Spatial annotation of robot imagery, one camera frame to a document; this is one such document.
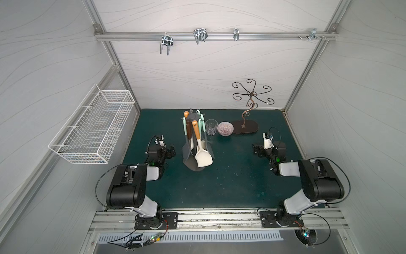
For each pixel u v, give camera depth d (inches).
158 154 29.1
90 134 27.0
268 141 33.1
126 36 30.8
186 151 32.9
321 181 18.6
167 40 30.8
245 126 43.5
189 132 25.6
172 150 34.4
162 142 31.4
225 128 42.4
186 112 25.3
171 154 34.1
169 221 29.0
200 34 30.1
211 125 42.3
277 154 28.8
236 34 30.9
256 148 34.4
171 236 27.7
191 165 32.4
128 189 17.6
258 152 34.6
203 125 27.0
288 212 24.6
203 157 32.3
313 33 30.1
